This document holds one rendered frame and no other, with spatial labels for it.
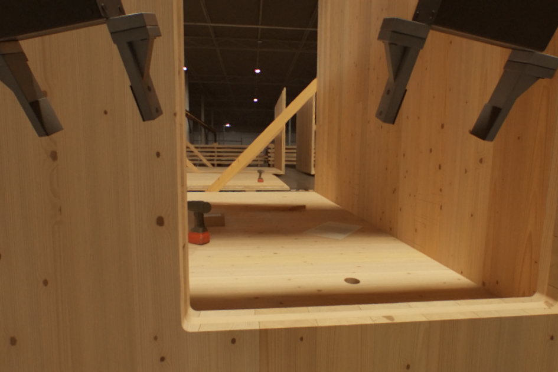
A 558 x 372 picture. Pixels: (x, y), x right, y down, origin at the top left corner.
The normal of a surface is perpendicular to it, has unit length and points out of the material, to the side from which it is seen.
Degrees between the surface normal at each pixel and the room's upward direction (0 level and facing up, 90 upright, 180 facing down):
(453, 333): 90
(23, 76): 83
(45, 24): 113
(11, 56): 83
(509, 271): 90
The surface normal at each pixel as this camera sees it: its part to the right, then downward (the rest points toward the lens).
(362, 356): 0.09, 0.11
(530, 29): 0.09, 0.49
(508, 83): -0.98, -0.12
